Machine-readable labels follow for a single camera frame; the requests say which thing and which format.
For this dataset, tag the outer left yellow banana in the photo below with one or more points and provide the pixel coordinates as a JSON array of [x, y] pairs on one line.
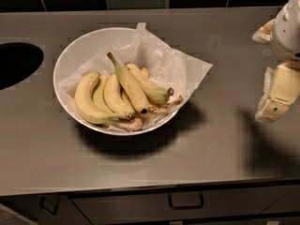
[[91, 113]]

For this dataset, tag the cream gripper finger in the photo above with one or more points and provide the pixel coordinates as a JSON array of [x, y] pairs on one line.
[[263, 34], [281, 88]]

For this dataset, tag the black left door handle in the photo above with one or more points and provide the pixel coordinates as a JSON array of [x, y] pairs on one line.
[[49, 204]]

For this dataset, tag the grey left cabinet door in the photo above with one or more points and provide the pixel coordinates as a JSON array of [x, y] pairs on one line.
[[68, 213]]

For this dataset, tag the yellow banana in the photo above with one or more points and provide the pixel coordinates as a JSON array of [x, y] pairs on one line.
[[113, 98], [98, 94], [155, 93], [91, 113]]

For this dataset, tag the grey centre drawer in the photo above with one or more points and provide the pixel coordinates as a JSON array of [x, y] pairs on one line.
[[218, 203]]

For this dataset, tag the white paper sheet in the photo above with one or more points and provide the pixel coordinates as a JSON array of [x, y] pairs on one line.
[[167, 66]]

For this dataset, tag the black round sink hole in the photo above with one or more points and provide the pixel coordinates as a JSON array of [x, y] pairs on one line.
[[18, 61]]

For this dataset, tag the green-stemmed banana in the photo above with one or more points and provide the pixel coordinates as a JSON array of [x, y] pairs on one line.
[[135, 93]]

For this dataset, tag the right yellow banana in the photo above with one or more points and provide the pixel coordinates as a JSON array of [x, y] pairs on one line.
[[155, 93]]

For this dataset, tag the black drawer handle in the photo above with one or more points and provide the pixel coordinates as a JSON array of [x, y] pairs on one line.
[[185, 200]]

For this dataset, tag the small hidden back banana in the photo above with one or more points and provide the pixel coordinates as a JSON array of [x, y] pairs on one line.
[[145, 72]]

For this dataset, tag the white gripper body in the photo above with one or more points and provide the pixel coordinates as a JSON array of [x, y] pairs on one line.
[[288, 28]]

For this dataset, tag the white bowl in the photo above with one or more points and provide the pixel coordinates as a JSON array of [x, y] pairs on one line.
[[87, 53]]

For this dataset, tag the grey right cabinet front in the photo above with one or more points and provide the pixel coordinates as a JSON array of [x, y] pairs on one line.
[[287, 204]]

